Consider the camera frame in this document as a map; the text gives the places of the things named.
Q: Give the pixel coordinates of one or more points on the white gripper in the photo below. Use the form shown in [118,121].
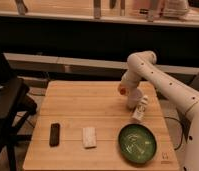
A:
[140,108]

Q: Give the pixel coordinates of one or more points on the orange red pepper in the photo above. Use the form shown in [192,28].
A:
[122,90]

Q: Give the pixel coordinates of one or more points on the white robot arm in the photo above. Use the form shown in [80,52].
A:
[186,99]

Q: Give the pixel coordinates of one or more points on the green round plate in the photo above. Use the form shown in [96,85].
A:
[137,143]

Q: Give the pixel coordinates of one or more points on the dark brown rectangular block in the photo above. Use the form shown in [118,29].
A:
[54,135]

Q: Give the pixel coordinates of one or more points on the black chair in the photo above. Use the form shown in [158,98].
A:
[15,107]

